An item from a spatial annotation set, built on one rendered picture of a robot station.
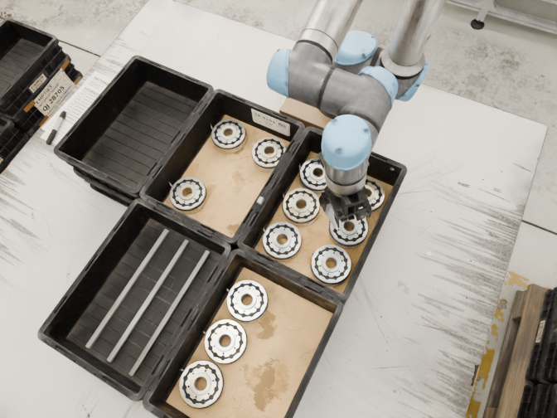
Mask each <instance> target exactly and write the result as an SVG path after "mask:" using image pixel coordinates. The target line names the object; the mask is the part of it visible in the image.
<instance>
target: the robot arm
mask: <svg viewBox="0 0 557 418"><path fill-rule="evenodd" d="M362 2H363V0H317V2H316V4H315V6H314V8H313V10H312V12H311V14H310V16H309V17H308V19H307V21H306V23H305V25H304V27H303V29H302V31H301V33H300V35H299V37H298V39H297V41H296V43H295V45H294V47H293V49H292V50H290V49H284V48H279V49H278V50H277V51H276V52H275V53H274V54H273V56H272V58H271V60H270V63H269V67H268V70H267V75H266V80H267V85H268V87H269V88H270V89H271V90H273V91H275V92H276V93H279V94H281V95H283V96H286V97H287V98H291V99H293V100H297V101H299V102H302V103H304V104H306V105H310V106H312V107H315V108H317V109H320V110H322V111H325V112H327V113H329V114H333V115H335V116H337V117H336V118H335V119H333V120H332V121H331V122H329V123H328V124H327V126H326V127H325V129H324V130H323V134H322V151H321V152H320V153H319V154H318V157H319V159H320V163H321V165H322V168H323V170H324V173H325V180H326V184H327V186H326V187H325V188H324V189H323V190H324V192H322V194H321V196H320V197H319V199H318V201H319V203H320V206H321V207H322V209H323V211H324V213H325V214H326V216H327V217H329V219H330V221H331V223H332V226H333V227H334V229H336V228H337V227H338V228H340V227H339V220H341V222H344V221H349V220H355V217H356V220H357V221H359V220H361V219H364V218H366V213H367V215H368V217H369V218H370V217H371V205H370V203H369V201H368V198H367V196H366V193H365V191H366V187H365V182H366V173H367V168H368V166H369V165H370V164H369V162H368V161H369V157H370V154H371V151H372V149H373V147H374V145H375V142H376V140H377V138H378V135H379V133H380V130H381V128H382V126H383V124H384V122H385V119H386V117H387V115H388V113H389V112H390V111H391V109H392V106H393V103H394V100H401V101H404V102H407V101H409V100H411V99H412V98H413V96H414V94H415V93H416V91H417V90H418V88H419V86H420V85H421V83H422V81H423V79H424V77H425V75H426V73H427V71H428V68H429V65H428V64H426V63H425V56H424V49H425V47H426V46H427V44H428V41H429V38H430V36H431V34H432V32H433V29H434V27H435V24H436V22H437V20H438V17H439V15H440V13H441V11H442V9H443V5H444V4H445V2H446V0H405V1H404V6H403V8H402V11H401V14H400V19H399V21H398V24H397V27H396V29H395V34H394V36H393V40H392V42H391V43H390V44H389V45H388V46H387V47H386V48H385V49H384V48H381V47H378V46H377V43H376V39H375V38H374V37H373V36H372V35H371V34H370V33H368V32H362V31H353V32H349V33H348V31H349V29H350V27H351V24H352V23H353V21H354V18H355V16H356V14H357V12H358V10H359V8H360V6H361V4H362ZM368 210H369V211H368ZM354 215H355V216H354ZM347 218H348V219H347Z"/></svg>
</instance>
